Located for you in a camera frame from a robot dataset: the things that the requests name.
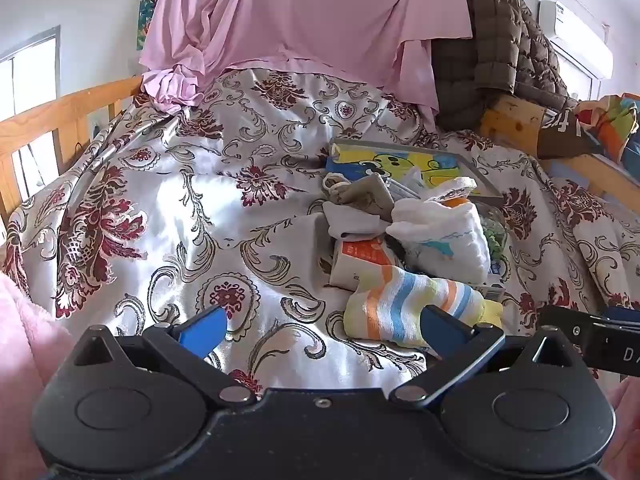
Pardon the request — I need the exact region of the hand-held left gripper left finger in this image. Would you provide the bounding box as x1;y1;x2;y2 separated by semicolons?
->
70;305;257;406

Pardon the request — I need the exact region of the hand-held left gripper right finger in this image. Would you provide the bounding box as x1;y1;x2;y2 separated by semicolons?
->
390;305;577;406

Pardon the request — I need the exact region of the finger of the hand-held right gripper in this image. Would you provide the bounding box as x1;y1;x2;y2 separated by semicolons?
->
539;305;596;356

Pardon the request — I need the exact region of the pastel striped sock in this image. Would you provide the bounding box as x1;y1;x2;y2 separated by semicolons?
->
342;264;505;356

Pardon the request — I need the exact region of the black sock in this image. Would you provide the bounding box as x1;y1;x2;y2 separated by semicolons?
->
382;235;407;264

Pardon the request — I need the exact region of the white cloth with teal print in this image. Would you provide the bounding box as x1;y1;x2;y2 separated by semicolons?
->
386;199;492;286

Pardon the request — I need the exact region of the grey sock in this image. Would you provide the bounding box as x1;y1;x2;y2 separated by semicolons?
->
322;200;386;242

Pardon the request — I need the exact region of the white plastic packet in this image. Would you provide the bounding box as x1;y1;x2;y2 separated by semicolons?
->
390;167;426;200

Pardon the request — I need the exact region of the beige sock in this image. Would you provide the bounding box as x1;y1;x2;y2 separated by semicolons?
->
322;172;396;223

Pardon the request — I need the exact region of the cartoon print storage box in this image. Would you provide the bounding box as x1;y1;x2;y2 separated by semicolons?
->
326;137;506;211

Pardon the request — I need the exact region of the blue and white tissue pack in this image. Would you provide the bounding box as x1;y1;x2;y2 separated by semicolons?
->
470;257;507;306

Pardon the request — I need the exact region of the pink fleece cloth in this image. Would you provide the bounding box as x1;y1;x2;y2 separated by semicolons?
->
0;275;76;480
600;375;640;480

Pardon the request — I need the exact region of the green pompom bag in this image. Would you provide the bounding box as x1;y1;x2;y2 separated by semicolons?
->
477;215;508;261

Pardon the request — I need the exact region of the floral satin bedspread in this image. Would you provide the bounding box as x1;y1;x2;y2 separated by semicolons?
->
0;67;640;396

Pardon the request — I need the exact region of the white lace trim sock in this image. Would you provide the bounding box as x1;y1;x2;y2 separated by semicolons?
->
425;176;478;204

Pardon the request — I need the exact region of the brown cloth with white letters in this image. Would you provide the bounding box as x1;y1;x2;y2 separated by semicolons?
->
537;107;626;161

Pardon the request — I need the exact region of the colourful patchwork cloth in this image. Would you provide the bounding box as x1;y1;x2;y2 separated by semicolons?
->
572;92;640;181

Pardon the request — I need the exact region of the white air conditioner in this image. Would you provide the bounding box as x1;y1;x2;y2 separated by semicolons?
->
537;0;615;80

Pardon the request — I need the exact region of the brown quilted jacket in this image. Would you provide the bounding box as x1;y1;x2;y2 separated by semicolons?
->
430;0;576;131

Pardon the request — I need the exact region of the window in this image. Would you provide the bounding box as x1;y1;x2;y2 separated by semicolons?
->
0;25;62;126

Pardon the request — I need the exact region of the pink bed sheet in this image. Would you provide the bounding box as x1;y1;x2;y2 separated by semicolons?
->
139;0;473;118

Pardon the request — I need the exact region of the teal wall poster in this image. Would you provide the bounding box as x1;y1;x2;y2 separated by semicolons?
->
136;0;168;52

